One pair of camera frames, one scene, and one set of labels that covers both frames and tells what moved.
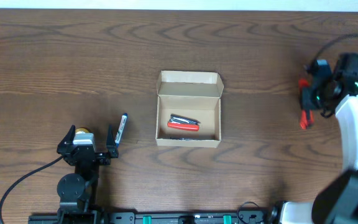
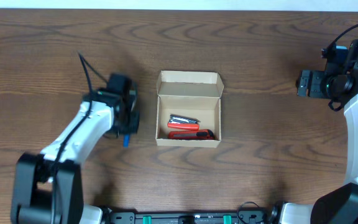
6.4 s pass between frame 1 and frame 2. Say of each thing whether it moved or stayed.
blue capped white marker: moved
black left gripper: moved
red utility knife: moved
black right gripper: moved
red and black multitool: stayed
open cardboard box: stayed
